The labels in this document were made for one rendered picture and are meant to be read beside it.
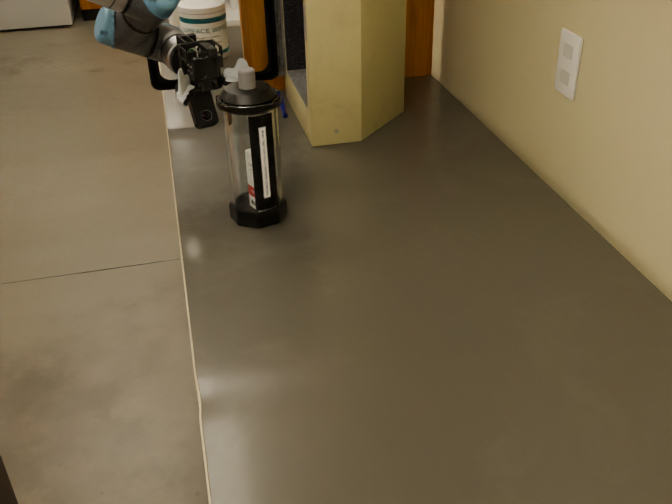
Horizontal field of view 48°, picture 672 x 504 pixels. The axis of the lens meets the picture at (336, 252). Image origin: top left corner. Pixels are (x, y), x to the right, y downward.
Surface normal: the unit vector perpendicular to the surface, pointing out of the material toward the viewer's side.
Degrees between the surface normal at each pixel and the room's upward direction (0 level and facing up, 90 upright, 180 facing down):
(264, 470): 0
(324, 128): 90
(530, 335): 1
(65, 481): 0
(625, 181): 90
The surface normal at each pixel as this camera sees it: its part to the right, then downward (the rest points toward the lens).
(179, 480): -0.02, -0.85
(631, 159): -0.97, 0.14
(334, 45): 0.23, 0.51
